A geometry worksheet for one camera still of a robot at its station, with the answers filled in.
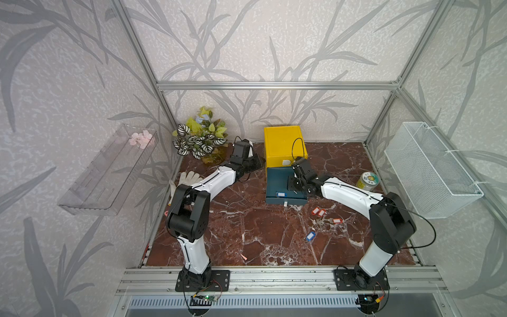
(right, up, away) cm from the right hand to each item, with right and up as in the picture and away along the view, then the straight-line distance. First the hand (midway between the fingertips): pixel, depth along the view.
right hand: (288, 180), depth 92 cm
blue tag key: (-3, -7, -1) cm, 7 cm away
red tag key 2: (+13, -14, 0) cm, 19 cm away
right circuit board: (+27, -42, -21) cm, 54 cm away
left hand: (-11, +10, +1) cm, 15 cm away
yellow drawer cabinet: (-3, +16, -3) cm, 17 cm away
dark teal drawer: (-5, -5, -1) cm, 8 cm away
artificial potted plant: (-39, +20, -5) cm, 44 cm away
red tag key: (+22, -18, -3) cm, 29 cm away
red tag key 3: (+16, -15, 0) cm, 22 cm away
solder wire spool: (+38, 0, +2) cm, 38 cm away
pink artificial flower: (-60, +18, -15) cm, 65 cm away
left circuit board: (-34, -42, -20) cm, 58 cm away
